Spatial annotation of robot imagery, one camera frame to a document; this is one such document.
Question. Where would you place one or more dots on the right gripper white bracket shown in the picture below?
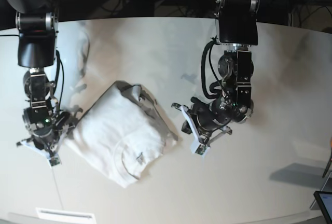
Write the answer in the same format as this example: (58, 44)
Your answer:
(46, 132)

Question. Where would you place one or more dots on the white label strip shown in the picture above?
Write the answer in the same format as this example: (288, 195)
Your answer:
(65, 216)

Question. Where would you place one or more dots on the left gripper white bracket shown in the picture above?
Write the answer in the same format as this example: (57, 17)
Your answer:
(205, 125)

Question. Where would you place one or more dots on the white T-shirt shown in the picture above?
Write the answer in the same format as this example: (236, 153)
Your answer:
(122, 133)

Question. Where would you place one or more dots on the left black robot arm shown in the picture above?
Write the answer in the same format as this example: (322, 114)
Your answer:
(226, 71)

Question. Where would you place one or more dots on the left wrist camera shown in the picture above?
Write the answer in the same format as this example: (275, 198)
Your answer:
(199, 148)

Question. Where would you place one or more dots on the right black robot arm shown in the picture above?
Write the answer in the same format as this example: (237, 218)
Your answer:
(37, 23)

